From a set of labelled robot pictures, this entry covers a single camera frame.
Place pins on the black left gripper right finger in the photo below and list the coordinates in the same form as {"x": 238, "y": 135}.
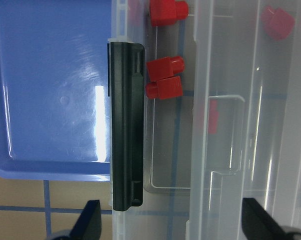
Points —
{"x": 257, "y": 224}

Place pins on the red block middle lower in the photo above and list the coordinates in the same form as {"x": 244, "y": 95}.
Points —
{"x": 165, "y": 88}

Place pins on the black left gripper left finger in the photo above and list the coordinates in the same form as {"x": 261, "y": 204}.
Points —
{"x": 89, "y": 224}

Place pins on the clear plastic box lid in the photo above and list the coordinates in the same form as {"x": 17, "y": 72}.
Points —
{"x": 256, "y": 151}

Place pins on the clear plastic storage box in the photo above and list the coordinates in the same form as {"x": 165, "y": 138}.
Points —
{"x": 167, "y": 128}

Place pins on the red block upper left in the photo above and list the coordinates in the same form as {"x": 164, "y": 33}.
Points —
{"x": 167, "y": 12}

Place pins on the red block middle upper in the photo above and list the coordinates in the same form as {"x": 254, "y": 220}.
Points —
{"x": 165, "y": 67}

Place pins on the red block far right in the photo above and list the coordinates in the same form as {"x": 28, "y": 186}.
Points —
{"x": 277, "y": 23}

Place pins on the red block under lid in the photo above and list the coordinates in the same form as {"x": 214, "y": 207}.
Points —
{"x": 213, "y": 116}

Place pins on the blue plastic tray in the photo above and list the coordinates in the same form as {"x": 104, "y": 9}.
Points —
{"x": 54, "y": 103}

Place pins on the black box latch handle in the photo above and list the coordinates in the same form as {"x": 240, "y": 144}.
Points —
{"x": 126, "y": 62}

